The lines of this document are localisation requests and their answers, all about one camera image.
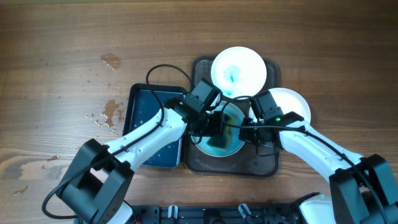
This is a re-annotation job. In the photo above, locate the green yellow sponge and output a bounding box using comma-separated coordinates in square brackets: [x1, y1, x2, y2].
[221, 111, 240, 147]

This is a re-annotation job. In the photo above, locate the white plate front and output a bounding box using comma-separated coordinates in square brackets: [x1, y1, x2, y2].
[196, 103, 245, 157]

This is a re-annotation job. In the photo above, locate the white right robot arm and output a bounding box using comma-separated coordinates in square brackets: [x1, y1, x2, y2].
[241, 112, 397, 223]

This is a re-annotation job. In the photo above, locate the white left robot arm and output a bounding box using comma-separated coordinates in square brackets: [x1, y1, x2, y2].
[41, 98, 217, 223]

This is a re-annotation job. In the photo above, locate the black water tray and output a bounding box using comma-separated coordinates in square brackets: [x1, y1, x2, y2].
[123, 83, 187, 169]

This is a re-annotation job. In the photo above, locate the white plate blue stain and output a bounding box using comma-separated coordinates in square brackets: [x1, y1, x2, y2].
[210, 47, 267, 98]

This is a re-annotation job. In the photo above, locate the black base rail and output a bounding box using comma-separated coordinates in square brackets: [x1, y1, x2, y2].
[127, 203, 304, 224]

